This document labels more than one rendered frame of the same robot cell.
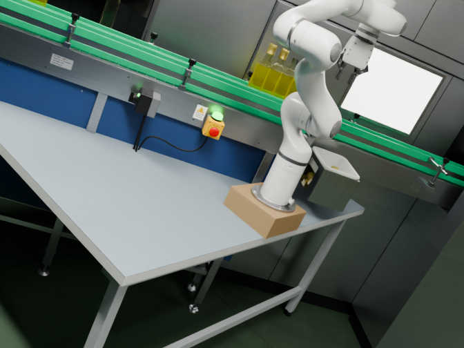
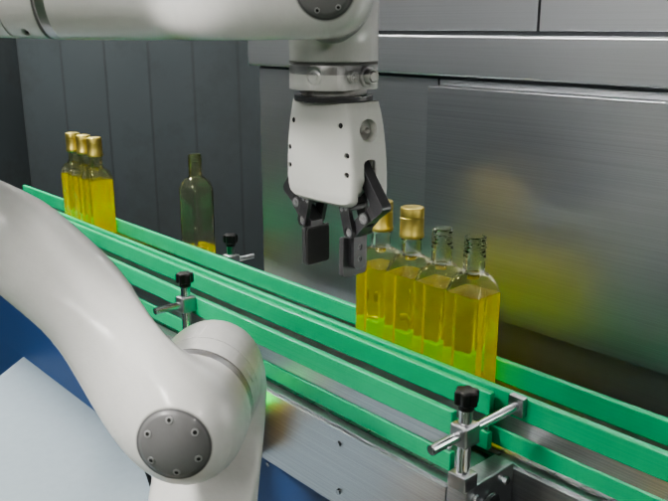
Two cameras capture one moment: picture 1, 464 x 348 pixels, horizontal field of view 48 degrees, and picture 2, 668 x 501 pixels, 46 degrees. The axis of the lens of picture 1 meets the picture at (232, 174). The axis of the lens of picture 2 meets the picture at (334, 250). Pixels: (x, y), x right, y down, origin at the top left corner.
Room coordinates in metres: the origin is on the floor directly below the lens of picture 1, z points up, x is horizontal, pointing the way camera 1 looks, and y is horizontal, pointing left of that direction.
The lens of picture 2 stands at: (1.72, -0.93, 1.58)
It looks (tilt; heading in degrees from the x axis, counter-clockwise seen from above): 16 degrees down; 65
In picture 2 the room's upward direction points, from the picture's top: straight up
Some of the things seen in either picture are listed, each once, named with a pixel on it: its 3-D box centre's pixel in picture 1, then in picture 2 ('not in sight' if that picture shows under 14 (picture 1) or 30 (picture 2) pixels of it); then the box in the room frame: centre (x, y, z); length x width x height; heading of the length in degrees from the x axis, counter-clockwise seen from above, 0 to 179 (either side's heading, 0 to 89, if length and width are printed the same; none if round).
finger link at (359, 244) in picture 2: (355, 77); (361, 244); (2.06, -0.27, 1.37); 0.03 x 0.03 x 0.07; 17
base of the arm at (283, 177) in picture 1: (282, 179); not in sight; (1.91, -0.19, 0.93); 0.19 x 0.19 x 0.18
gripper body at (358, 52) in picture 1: (358, 51); (333, 143); (2.05, -0.23, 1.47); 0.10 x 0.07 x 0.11; 107
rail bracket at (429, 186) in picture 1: (431, 177); not in sight; (2.42, -0.85, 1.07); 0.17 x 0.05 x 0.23; 17
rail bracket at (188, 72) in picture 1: (187, 76); (174, 313); (2.01, 0.32, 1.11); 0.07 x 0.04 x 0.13; 17
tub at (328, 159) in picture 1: (331, 170); not in sight; (2.17, -0.38, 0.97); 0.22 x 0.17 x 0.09; 17
